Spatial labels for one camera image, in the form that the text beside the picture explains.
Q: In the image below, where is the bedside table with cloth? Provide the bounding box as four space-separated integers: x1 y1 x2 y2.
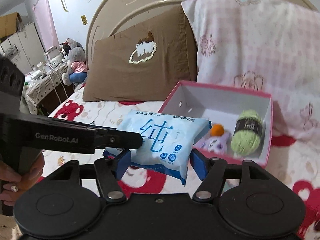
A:
20 63 74 116

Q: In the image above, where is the grey plush toy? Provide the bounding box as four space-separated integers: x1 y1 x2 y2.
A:
62 38 88 86

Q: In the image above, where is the orange ball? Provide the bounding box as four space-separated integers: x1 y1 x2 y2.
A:
210 124 225 137

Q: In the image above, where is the pink curtain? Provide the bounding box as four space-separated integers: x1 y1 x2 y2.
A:
33 0 59 51

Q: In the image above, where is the pink checkered pillow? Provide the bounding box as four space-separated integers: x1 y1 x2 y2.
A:
181 0 319 144

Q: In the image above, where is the white cabinet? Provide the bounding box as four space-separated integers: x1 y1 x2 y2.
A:
1 23 44 74

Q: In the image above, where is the blue wet wipes pack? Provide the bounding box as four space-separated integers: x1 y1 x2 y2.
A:
117 110 212 185

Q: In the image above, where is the green yarn ball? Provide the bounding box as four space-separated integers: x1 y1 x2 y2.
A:
231 109 263 156

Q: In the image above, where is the pink cardboard box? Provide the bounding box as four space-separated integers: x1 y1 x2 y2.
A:
159 81 273 167

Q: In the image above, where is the brown pillow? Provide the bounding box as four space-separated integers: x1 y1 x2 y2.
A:
83 5 197 102

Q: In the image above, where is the person's left hand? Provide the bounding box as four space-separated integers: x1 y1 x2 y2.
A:
1 152 44 206

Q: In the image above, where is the beige sleeve forearm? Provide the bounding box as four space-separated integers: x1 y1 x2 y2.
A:
0 214 22 240

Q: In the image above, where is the purple plush toy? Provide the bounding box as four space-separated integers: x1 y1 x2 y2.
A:
194 131 230 154

